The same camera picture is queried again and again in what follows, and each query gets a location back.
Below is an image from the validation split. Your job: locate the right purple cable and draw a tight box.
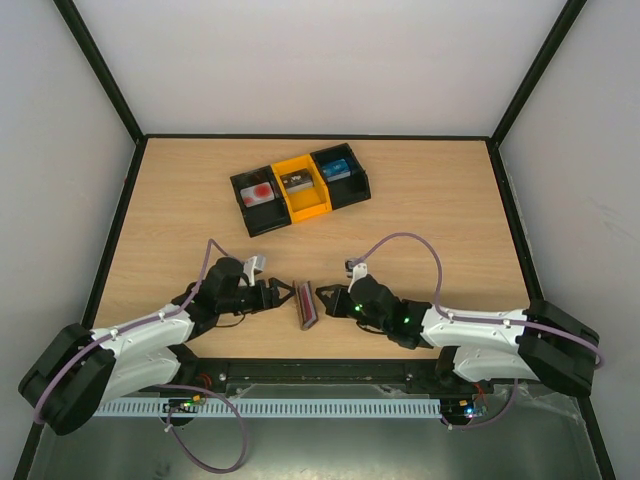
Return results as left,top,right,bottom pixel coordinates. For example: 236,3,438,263
357,232,604,432

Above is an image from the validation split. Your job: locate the left black bin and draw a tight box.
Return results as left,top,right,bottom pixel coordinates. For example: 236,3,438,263
230,166,292,237

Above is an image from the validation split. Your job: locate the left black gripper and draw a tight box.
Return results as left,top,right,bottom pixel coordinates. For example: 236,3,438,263
218,278,295,315

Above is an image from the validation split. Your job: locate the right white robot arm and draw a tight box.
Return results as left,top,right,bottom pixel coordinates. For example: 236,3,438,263
316,275,599,397

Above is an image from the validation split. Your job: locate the right black bin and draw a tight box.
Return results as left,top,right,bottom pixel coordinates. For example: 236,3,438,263
311,143,371,210

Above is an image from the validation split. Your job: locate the black bin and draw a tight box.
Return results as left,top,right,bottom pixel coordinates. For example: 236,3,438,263
311,143,371,210
230,166,292,237

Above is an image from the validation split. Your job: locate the black enclosure frame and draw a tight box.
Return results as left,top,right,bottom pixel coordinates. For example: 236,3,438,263
0,0,616,480

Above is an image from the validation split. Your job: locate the light blue cable duct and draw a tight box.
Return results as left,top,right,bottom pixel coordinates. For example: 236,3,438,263
95,397,441,419

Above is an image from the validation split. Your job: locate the brown leather card holder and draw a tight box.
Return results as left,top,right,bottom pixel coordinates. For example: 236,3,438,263
295,281,319,331

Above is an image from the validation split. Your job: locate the red white card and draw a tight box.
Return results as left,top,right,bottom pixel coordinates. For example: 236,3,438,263
240,182,276,208

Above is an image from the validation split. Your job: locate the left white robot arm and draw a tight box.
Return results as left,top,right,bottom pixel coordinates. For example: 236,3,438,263
18,255,294,435

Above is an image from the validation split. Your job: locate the purple cable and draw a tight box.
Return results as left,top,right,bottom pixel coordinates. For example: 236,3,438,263
357,232,604,432
33,238,250,474

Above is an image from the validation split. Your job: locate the blue card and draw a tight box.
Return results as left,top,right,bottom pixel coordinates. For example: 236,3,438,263
321,158,351,182

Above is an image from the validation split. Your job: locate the grey vip card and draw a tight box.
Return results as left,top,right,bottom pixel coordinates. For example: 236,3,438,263
280,169,314,195

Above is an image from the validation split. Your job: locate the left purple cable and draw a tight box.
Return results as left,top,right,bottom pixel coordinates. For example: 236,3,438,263
33,238,250,474

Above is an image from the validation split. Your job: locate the yellow middle bin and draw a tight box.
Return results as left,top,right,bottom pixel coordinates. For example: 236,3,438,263
271,154,332,223

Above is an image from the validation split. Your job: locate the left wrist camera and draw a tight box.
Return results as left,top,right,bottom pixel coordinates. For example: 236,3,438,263
243,254,266,287

